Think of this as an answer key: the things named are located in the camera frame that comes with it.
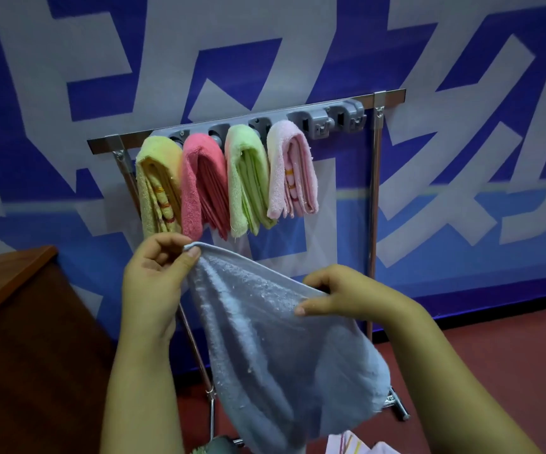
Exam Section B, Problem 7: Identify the person's right hand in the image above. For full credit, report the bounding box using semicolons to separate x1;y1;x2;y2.
294;264;427;332

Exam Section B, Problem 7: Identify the person's left hand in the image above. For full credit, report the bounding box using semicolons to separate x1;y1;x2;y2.
120;233;202;347

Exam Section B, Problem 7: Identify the light blue towel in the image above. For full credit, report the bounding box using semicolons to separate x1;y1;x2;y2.
183;242;392;454

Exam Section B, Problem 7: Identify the yellow striped towel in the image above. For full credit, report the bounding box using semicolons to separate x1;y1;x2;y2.
135;136;184;240

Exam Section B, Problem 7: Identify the white pink patterned towel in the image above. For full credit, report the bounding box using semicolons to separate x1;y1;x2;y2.
266;119;320;221
325;429;402;454

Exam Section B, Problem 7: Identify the light green towel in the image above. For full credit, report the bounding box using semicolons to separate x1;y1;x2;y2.
224;124;277;240

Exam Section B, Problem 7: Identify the metal rack frame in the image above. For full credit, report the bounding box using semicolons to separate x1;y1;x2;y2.
87;88;411;448

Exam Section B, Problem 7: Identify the person's left forearm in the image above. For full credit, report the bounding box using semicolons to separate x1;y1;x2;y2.
100;337;186;454

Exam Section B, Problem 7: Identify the person's right forearm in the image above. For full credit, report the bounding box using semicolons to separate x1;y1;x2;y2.
382;309;543;454

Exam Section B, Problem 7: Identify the person's left leg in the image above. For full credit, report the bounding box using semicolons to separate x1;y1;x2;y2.
192;435;241;454

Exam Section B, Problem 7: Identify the brown wooden cabinet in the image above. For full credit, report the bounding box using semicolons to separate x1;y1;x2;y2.
0;245;118;454

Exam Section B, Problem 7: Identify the blue white printed banner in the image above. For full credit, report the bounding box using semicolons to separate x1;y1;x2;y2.
0;0;546;374

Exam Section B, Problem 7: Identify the grey plastic hook rail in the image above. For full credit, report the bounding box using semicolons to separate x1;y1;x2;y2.
149;98;367;147

